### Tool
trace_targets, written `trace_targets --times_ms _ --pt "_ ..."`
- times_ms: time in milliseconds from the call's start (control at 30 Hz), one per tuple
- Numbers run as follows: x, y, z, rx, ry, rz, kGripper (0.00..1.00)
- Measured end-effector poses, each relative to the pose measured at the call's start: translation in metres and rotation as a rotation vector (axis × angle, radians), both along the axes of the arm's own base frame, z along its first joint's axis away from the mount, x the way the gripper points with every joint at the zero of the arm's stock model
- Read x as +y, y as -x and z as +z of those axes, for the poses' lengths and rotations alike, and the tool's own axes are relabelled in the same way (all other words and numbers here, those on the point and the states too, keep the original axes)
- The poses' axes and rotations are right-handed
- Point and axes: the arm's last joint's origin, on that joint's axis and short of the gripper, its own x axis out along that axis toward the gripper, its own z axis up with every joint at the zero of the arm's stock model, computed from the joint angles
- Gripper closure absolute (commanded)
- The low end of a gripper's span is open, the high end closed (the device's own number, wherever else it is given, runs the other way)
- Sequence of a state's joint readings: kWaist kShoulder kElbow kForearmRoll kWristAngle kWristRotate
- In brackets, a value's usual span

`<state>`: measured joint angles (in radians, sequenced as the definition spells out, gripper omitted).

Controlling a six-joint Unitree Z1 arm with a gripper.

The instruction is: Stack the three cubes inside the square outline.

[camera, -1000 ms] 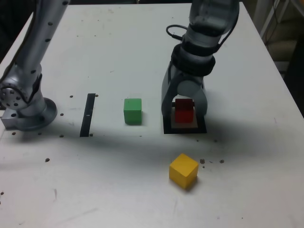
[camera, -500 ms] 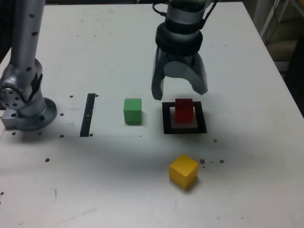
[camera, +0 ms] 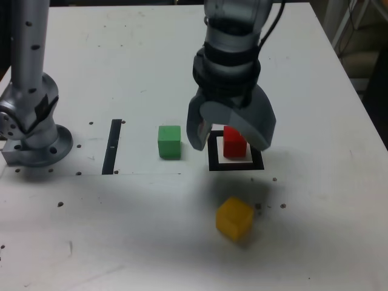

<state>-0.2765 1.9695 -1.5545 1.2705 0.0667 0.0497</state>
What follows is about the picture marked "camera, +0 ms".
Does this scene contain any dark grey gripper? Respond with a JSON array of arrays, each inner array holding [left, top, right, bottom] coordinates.
[[185, 84, 278, 152]]

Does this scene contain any red cube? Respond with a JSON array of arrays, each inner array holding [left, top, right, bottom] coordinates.
[[222, 125, 248, 159]]

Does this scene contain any green cube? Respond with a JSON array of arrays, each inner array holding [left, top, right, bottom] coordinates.
[[157, 125, 182, 160]]

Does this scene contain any yellow cube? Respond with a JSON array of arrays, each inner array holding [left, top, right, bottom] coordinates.
[[215, 196, 255, 243]]

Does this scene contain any black tape square outline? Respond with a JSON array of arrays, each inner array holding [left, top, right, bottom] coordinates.
[[207, 129, 265, 172]]

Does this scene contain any black tape strip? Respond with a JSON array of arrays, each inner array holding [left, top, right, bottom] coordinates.
[[101, 119, 122, 176]]

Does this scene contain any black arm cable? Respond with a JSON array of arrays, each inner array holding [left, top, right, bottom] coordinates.
[[242, 0, 287, 109]]

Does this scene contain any white metal frame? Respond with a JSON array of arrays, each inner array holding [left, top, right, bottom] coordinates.
[[323, 0, 388, 51]]

